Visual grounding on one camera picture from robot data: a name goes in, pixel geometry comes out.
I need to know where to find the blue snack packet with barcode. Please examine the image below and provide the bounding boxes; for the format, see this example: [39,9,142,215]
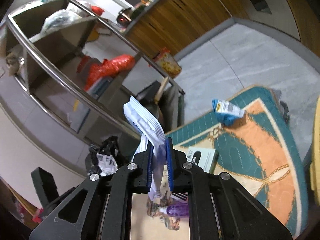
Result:
[212,99,245,126]

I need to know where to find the white plastic bag blue text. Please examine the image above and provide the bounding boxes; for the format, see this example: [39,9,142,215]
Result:
[123,96,166,200]

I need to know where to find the black crumpled plastic bag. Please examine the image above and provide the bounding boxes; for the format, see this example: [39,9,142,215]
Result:
[85,135,128,177]

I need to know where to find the red plastic bag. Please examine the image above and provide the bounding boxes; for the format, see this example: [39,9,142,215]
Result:
[76,54,136,91]

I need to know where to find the green white carton box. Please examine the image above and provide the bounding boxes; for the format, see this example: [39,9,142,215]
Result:
[172,146,220,202]

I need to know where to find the black pan wooden handle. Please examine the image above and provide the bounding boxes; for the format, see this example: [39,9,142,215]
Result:
[136,77,169,128]

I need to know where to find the yellow teal trash bin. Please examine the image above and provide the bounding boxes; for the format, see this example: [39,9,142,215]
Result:
[309,98,320,205]

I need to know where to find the stainless steel shelf rack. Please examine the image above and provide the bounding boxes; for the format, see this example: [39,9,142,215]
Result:
[4,0,178,142]

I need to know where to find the teal orange patterned rug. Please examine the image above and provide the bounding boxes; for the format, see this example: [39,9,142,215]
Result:
[169,86,308,238]

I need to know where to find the black rice cooker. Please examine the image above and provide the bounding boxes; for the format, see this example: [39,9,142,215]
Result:
[116,7,133,28]

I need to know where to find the wooden kitchen cabinets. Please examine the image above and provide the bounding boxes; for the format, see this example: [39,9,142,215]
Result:
[125,0,319,57]

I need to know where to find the yellow floral container red lid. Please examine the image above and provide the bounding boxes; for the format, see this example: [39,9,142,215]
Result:
[153,47,182,79]

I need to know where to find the stainless steel oven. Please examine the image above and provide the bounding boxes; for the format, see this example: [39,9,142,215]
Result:
[239,0,300,40]

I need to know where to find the purple plastic bottle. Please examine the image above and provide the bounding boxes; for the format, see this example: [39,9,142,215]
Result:
[159,203,189,218]

